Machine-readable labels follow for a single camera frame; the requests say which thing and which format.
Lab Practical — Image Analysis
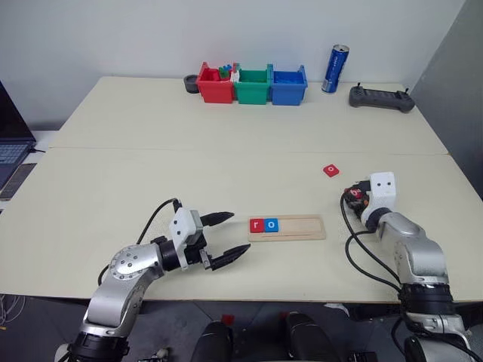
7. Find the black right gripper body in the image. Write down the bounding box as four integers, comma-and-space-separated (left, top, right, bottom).
356, 180, 374, 220

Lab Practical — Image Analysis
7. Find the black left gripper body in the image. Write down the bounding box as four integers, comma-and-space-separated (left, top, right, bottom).
187, 210, 214, 271

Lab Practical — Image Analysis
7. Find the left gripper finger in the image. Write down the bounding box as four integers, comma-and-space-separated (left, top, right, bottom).
209, 244, 252, 272
201, 211, 235, 229

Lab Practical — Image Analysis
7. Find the wooden letter tray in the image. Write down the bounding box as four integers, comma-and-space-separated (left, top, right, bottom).
248, 214, 327, 243

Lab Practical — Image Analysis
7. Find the dark rounded shape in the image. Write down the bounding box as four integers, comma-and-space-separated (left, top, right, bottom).
189, 320, 235, 362
283, 311, 343, 362

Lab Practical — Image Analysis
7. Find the grey handheld controller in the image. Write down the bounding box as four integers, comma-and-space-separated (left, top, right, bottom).
348, 83, 416, 114

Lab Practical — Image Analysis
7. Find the blue drink can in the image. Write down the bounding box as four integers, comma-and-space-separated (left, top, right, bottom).
321, 44, 350, 94

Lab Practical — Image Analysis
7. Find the blue plastic bin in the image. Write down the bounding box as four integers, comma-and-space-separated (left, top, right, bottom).
267, 63, 309, 106

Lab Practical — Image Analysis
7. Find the red plastic bin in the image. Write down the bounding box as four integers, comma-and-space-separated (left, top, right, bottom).
197, 62, 237, 104

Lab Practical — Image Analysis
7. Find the green plastic bin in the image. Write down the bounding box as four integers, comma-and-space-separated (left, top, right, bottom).
232, 63, 273, 106

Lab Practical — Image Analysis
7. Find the black round holder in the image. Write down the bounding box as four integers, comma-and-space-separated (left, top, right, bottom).
183, 74, 202, 95

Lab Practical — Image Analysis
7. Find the dark laptop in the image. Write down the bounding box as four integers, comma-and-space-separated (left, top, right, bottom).
0, 81, 38, 189

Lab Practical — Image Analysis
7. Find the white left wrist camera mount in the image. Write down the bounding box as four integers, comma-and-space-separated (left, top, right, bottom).
168, 208, 199, 272

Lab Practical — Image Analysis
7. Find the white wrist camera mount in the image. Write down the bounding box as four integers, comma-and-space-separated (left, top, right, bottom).
361, 172, 397, 224
168, 208, 199, 272

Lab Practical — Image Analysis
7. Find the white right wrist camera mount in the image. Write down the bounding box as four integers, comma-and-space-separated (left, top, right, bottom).
361, 172, 397, 224

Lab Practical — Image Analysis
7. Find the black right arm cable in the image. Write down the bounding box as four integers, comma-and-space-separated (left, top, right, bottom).
339, 192, 407, 303

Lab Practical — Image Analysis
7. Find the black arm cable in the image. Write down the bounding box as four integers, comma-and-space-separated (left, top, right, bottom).
339, 192, 407, 303
98, 198, 183, 286

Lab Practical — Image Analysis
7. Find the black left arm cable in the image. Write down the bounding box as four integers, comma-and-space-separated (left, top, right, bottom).
98, 198, 183, 286

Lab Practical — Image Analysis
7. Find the white cable bundle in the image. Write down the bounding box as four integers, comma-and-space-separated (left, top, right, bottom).
0, 293, 28, 333

